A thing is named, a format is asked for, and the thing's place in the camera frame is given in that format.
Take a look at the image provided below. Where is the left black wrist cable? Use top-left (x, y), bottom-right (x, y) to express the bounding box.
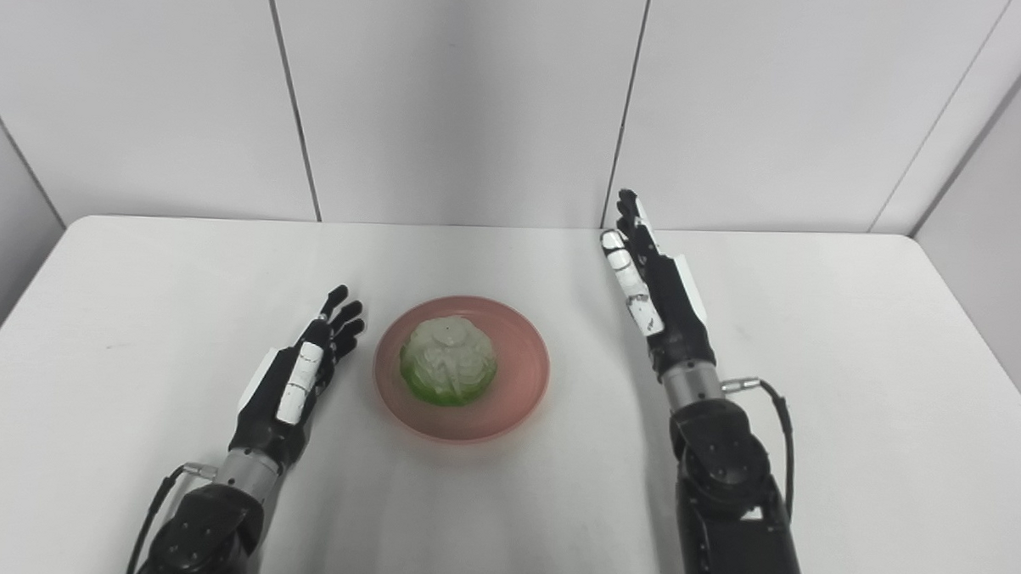
top-left (124, 460), bottom-right (219, 574)

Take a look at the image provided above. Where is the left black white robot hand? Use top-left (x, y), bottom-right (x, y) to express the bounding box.
top-left (227, 281), bottom-right (367, 476)

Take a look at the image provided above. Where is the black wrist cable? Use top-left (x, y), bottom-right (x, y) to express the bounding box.
top-left (716, 376), bottom-right (799, 523)
top-left (124, 460), bottom-right (219, 574)

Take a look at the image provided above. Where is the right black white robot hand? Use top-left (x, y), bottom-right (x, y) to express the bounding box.
top-left (594, 188), bottom-right (726, 385)

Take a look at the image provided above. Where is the pink plate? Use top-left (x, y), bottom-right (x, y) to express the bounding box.
top-left (370, 292), bottom-right (554, 447)

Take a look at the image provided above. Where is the green white cabbage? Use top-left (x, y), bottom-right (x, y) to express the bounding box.
top-left (398, 314), bottom-right (501, 409)

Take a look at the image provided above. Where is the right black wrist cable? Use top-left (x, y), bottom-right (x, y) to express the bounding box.
top-left (716, 376), bottom-right (799, 523)

